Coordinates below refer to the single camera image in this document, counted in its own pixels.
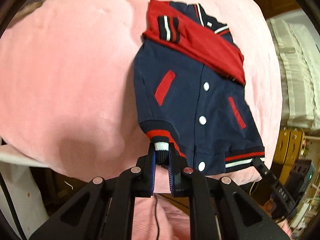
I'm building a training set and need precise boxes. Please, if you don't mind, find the navy red varsity jacket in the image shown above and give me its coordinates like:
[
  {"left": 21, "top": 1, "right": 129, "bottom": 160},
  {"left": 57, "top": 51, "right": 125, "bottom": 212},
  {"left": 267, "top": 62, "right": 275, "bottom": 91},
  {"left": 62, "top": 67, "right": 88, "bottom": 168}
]
[{"left": 133, "top": 0, "right": 265, "bottom": 176}]

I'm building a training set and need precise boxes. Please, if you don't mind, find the pink bed blanket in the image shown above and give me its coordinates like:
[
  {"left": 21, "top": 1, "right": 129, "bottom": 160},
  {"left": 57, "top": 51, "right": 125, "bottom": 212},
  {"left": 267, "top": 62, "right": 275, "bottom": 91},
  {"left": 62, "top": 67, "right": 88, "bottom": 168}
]
[{"left": 0, "top": 0, "right": 283, "bottom": 194}]

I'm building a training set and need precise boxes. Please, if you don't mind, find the black cable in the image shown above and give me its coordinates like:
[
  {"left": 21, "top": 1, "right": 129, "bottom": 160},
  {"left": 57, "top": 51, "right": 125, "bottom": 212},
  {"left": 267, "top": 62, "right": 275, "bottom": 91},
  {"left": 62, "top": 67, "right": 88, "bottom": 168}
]
[{"left": 153, "top": 193, "right": 161, "bottom": 240}]

